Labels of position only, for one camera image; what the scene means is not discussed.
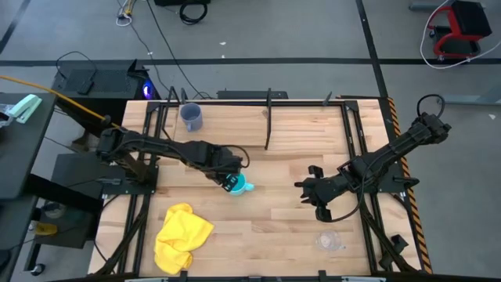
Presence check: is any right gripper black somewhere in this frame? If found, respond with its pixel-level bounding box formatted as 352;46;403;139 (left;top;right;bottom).
294;165;348;223

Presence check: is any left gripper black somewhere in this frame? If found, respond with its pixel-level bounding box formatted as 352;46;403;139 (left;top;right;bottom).
205;145;247;193

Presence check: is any teal mug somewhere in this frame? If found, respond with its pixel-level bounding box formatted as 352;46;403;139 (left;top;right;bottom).
229;173;255;197

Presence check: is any grey ceramic mug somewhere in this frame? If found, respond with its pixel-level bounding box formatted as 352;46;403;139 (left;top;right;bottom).
178;102;204;133

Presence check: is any clear plastic cup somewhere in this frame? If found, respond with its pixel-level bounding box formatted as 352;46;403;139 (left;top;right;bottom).
315;229;346;252

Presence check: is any yellow cloth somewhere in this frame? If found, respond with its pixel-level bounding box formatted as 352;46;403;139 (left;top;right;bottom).
153;202;215;276

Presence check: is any black power strip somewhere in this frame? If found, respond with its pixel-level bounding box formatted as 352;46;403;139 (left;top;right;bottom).
217;90;289;100

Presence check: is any yellow black hazard tape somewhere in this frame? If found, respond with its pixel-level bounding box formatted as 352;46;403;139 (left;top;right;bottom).
387;97;434;275

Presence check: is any black low cart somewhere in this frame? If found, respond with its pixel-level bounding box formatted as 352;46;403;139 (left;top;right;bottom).
23;152;105;251

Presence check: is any black computer tower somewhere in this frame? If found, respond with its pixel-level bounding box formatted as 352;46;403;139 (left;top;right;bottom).
52;59;161;118

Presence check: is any small yellow object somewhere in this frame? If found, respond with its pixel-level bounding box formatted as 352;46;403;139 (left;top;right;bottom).
34;222;58;237

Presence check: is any black side desk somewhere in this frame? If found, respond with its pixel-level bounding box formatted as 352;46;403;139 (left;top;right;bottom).
0;92;58;201

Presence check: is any mint green stapler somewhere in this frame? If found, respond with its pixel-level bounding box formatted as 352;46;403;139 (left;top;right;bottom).
8;93;43;125

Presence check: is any black metal table frame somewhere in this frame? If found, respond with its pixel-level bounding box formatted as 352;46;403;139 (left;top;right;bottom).
93;88;424;282

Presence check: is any long black floor cable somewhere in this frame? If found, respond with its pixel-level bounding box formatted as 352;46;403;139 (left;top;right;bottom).
145;0;212;99

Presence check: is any black cable coil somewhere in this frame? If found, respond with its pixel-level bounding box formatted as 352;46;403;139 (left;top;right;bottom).
178;0;208;26

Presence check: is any yellow cable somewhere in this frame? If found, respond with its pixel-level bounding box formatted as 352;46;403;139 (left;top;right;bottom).
0;74;121;128

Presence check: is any white cable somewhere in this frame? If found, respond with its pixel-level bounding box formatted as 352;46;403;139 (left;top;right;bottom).
420;0;501;71

